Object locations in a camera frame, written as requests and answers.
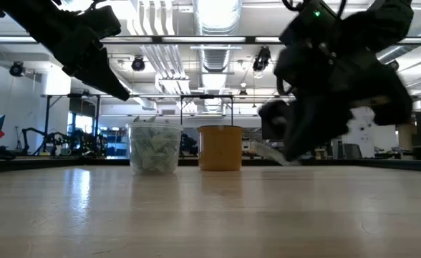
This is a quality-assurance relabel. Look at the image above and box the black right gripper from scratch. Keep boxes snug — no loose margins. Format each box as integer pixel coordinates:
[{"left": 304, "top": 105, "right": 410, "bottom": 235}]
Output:
[{"left": 258, "top": 42, "right": 415, "bottom": 163}]

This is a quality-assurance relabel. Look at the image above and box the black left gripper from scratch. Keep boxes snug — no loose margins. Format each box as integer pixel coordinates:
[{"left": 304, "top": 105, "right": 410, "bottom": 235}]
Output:
[{"left": 5, "top": 0, "right": 131, "bottom": 102}]

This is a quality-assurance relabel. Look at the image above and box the dark office chair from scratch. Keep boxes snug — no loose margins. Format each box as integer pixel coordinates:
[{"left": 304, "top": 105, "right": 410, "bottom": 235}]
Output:
[{"left": 342, "top": 143, "right": 364, "bottom": 160}]

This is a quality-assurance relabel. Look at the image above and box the white building column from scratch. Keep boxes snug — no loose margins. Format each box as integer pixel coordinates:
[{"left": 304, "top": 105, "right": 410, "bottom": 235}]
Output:
[{"left": 341, "top": 105, "right": 400, "bottom": 159}]

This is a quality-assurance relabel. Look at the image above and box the white ceiling light fixture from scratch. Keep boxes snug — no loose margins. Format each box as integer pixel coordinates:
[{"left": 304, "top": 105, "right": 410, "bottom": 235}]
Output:
[{"left": 155, "top": 77, "right": 192, "bottom": 96}]

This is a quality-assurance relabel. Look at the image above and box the yellow enamel mug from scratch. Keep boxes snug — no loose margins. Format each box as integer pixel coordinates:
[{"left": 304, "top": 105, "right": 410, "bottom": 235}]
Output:
[{"left": 197, "top": 125, "right": 245, "bottom": 172}]

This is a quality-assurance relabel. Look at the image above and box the clear plastic cup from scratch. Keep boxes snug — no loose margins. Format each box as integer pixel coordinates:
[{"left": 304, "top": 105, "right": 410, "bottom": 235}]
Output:
[{"left": 127, "top": 121, "right": 185, "bottom": 177}]

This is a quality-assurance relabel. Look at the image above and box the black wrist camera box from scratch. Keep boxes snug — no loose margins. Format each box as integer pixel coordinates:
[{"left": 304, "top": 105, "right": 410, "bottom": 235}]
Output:
[
  {"left": 86, "top": 4, "right": 122, "bottom": 39},
  {"left": 279, "top": 0, "right": 341, "bottom": 48}
]

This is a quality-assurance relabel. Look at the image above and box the black background frame stand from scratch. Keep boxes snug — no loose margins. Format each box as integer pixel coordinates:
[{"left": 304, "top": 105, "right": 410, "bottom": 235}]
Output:
[{"left": 40, "top": 93, "right": 102, "bottom": 156}]

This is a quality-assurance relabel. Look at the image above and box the black overhead frame bar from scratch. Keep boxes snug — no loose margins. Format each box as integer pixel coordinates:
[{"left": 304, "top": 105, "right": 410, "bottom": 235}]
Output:
[{"left": 0, "top": 35, "right": 421, "bottom": 46}]

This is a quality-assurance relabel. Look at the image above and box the silver ceiling air duct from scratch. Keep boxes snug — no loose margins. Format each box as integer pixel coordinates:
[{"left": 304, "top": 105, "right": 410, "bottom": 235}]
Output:
[{"left": 192, "top": 0, "right": 243, "bottom": 113}]

